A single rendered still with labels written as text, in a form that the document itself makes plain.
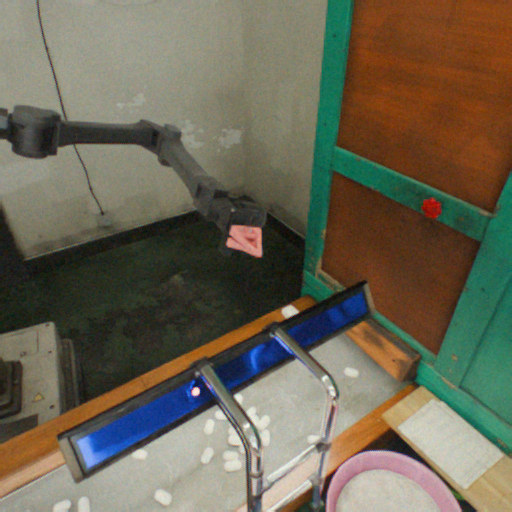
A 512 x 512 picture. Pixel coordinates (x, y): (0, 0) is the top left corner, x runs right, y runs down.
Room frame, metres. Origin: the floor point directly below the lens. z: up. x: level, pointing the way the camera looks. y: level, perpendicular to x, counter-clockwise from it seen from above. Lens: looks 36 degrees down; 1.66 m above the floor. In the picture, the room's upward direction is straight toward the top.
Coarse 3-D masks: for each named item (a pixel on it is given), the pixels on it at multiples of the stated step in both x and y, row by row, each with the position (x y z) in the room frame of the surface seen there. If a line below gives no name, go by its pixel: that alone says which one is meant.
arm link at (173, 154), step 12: (168, 132) 1.18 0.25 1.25; (180, 132) 1.20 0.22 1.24; (168, 144) 1.15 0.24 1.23; (180, 144) 1.17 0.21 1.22; (168, 156) 1.11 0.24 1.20; (180, 156) 1.06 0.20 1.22; (180, 168) 1.02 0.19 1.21; (192, 168) 0.99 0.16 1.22; (192, 180) 0.93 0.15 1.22; (204, 180) 0.90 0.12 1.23; (216, 180) 0.93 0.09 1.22; (192, 192) 0.91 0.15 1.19; (204, 192) 0.86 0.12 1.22; (204, 204) 0.85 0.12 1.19
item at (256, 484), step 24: (288, 336) 0.51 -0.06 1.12; (312, 360) 0.45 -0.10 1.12; (216, 384) 0.41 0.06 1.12; (240, 408) 0.36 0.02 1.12; (336, 408) 0.40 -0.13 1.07; (240, 432) 0.33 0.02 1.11; (312, 456) 0.38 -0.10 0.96; (264, 480) 0.33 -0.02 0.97; (312, 480) 0.39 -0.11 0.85; (288, 504) 0.35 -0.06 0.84; (312, 504) 0.40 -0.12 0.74
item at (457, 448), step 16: (432, 400) 0.62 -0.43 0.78; (416, 416) 0.57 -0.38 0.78; (432, 416) 0.58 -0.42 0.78; (448, 416) 0.58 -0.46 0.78; (416, 432) 0.53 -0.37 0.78; (432, 432) 0.53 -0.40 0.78; (448, 432) 0.53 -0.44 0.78; (464, 432) 0.53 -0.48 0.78; (432, 448) 0.50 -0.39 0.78; (448, 448) 0.50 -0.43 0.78; (464, 448) 0.50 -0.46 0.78; (480, 448) 0.50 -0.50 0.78; (496, 448) 0.50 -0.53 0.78; (448, 464) 0.46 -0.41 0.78; (464, 464) 0.46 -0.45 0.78; (480, 464) 0.46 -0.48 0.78; (464, 480) 0.43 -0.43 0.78
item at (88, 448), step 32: (352, 288) 0.65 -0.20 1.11; (288, 320) 0.55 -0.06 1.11; (320, 320) 0.58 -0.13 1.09; (352, 320) 0.61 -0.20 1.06; (224, 352) 0.48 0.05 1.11; (256, 352) 0.50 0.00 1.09; (288, 352) 0.52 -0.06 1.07; (160, 384) 0.41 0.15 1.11; (192, 384) 0.43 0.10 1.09; (96, 416) 0.36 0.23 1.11; (128, 416) 0.37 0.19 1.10; (160, 416) 0.38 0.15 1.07; (192, 416) 0.40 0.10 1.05; (64, 448) 0.32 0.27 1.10; (96, 448) 0.33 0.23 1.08; (128, 448) 0.34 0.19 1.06
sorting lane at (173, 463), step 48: (336, 336) 0.86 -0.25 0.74; (288, 384) 0.69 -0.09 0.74; (336, 384) 0.69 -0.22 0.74; (384, 384) 0.69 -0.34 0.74; (192, 432) 0.56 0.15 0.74; (288, 432) 0.56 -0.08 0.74; (336, 432) 0.56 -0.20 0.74; (48, 480) 0.45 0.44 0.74; (96, 480) 0.45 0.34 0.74; (144, 480) 0.45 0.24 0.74; (192, 480) 0.45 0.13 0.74; (240, 480) 0.45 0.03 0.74
